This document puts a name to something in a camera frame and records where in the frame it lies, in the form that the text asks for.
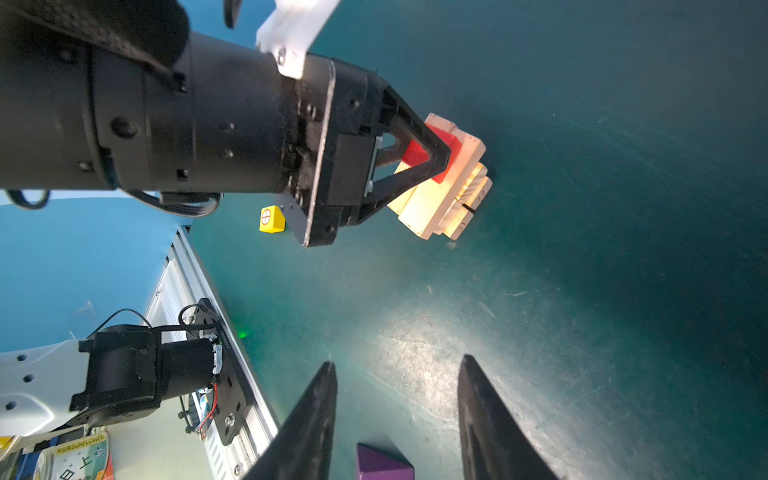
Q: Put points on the aluminium front rail base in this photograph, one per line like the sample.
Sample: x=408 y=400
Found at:
x=196 y=359

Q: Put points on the yellow cube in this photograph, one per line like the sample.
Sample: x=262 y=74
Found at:
x=272 y=220

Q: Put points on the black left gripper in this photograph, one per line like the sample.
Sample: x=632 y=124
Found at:
x=349 y=124

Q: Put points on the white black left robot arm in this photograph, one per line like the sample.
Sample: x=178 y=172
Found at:
x=123 y=95

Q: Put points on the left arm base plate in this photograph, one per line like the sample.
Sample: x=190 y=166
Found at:
x=233 y=390

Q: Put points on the light wood block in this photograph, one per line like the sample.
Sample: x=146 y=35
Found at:
x=446 y=131

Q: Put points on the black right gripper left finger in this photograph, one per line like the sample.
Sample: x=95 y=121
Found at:
x=303 y=446

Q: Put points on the purple block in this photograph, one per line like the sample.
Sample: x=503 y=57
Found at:
x=375 y=465

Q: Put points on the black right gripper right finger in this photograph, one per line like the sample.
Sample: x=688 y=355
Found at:
x=492 y=444

